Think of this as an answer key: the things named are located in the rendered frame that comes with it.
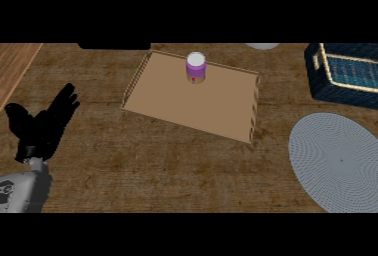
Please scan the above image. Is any light wooden board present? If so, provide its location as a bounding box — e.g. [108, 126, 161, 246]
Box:
[0, 42, 45, 111]

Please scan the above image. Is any brown wooden tray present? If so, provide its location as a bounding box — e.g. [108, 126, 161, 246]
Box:
[120, 49, 263, 145]

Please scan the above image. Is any dark blue wicker basket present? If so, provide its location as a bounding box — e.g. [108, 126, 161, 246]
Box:
[303, 42, 378, 110]

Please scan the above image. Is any purple bottle with white cap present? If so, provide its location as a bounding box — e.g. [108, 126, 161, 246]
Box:
[185, 51, 209, 85]

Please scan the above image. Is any grey round woven placemat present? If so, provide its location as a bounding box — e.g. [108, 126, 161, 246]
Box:
[287, 112, 378, 214]

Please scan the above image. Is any pale grey round object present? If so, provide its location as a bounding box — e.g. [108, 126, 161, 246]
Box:
[244, 42, 281, 51]

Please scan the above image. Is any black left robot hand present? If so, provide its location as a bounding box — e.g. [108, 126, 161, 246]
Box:
[3, 82, 82, 164]

